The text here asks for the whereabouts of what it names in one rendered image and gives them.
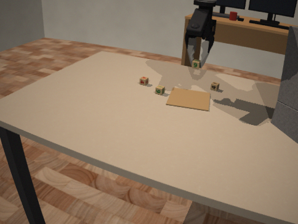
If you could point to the tan mat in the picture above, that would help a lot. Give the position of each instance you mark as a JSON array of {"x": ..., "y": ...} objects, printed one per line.
[{"x": 189, "y": 99}]

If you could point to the tan letter block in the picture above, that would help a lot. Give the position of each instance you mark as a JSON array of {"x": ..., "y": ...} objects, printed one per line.
[
  {"x": 196, "y": 64},
  {"x": 143, "y": 81},
  {"x": 215, "y": 86},
  {"x": 159, "y": 90}
]

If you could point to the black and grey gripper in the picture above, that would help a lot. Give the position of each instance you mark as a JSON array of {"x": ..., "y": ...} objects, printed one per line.
[{"x": 207, "y": 33}]

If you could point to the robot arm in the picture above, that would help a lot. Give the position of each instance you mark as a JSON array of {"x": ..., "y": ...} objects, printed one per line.
[{"x": 198, "y": 20}]

